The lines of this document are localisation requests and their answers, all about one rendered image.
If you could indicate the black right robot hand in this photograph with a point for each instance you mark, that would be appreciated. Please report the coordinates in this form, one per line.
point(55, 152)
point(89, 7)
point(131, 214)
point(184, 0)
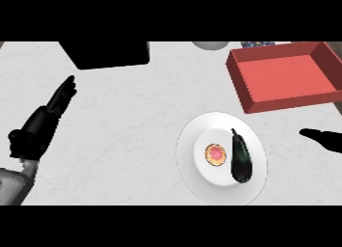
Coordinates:
point(334, 141)

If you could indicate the white round plate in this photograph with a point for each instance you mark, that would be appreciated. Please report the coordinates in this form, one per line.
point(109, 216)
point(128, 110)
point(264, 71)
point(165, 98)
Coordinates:
point(221, 158)

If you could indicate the dark green eggplant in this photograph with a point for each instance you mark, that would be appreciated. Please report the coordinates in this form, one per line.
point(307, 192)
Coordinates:
point(241, 160)

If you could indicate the red cardboard box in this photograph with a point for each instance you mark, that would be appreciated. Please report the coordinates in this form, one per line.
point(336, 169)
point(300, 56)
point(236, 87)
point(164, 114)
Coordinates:
point(285, 75)

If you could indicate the blue patterned object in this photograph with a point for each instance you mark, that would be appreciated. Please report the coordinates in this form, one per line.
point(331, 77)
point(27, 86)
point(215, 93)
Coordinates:
point(257, 44)

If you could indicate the pink frosted cupcake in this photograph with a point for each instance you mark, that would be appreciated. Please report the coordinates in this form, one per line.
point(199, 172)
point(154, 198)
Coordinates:
point(215, 154)

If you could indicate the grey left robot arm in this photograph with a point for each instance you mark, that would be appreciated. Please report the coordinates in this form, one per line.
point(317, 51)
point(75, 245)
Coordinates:
point(4, 185)

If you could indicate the black box-shaped appliance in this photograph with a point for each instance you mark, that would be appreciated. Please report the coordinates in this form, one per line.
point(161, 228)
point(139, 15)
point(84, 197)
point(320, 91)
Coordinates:
point(109, 53)

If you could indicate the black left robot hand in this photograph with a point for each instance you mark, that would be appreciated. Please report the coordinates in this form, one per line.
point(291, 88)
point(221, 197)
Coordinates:
point(38, 125)

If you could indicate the grey round object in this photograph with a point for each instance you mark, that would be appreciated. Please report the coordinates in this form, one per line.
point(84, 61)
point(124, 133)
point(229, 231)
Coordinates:
point(210, 45)

